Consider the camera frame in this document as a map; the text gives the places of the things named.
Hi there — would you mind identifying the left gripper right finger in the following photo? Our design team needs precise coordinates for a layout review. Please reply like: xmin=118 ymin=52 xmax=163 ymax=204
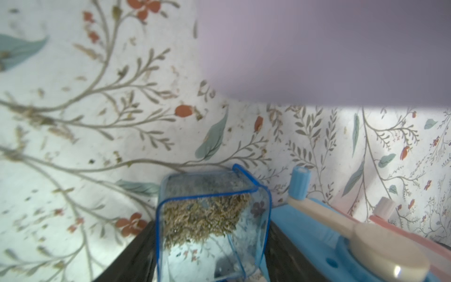
xmin=265 ymin=221 xmax=319 ymax=282

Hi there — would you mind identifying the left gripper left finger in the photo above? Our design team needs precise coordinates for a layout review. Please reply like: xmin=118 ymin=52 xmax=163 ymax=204
xmin=94 ymin=221 xmax=157 ymax=282

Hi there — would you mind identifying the blue pencil sharpener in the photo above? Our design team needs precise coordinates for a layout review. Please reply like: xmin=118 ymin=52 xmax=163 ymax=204
xmin=261 ymin=166 xmax=440 ymax=282

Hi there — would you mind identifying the blue clear shavings tray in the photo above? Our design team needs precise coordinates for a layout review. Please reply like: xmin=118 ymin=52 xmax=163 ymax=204
xmin=156 ymin=164 xmax=272 ymax=282

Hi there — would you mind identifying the pink pencil sharpener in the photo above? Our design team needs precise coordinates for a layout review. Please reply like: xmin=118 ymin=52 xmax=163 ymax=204
xmin=330 ymin=195 xmax=451 ymax=282

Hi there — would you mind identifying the purple tissue box toy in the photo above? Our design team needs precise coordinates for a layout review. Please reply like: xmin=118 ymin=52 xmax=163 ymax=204
xmin=196 ymin=1 xmax=451 ymax=107

